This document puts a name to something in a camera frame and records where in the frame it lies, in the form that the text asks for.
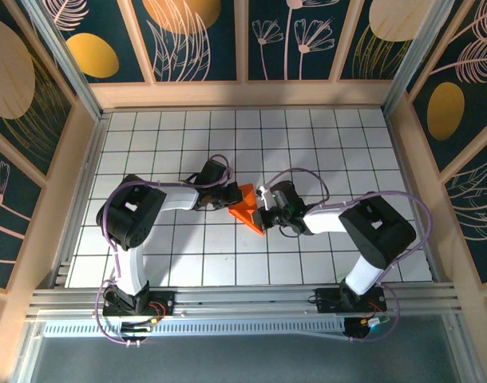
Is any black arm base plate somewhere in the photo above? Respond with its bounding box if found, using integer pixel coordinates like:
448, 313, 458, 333
307, 287, 388, 314
102, 290, 176, 317

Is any orange paper sheet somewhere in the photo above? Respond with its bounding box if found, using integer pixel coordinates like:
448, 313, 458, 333
228, 182, 267, 238

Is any white grid mat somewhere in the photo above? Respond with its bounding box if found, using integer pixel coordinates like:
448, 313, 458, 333
65, 109, 436, 288

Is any aluminium corner post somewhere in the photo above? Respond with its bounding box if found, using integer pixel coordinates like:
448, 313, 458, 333
381, 0, 468, 115
19, 0, 109, 123

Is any purple cable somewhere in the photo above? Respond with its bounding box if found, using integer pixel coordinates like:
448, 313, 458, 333
265, 167, 434, 344
94, 154, 235, 346

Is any perforated grey cable duct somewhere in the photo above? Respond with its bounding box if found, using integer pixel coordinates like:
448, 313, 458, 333
42, 318, 346, 338

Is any aluminium side rail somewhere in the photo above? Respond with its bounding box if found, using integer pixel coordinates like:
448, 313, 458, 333
51, 111, 113, 288
382, 109, 448, 286

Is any long aluminium mounting rail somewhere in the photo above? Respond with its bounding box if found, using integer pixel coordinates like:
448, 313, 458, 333
26, 282, 462, 320

